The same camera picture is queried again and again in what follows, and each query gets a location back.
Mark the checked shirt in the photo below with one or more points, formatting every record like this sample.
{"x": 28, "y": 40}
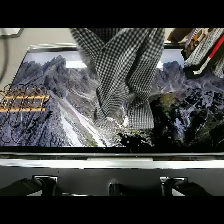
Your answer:
{"x": 126, "y": 66}

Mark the silver frame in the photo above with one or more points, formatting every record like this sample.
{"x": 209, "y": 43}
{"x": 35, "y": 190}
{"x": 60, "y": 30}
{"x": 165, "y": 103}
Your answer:
{"x": 110, "y": 164}

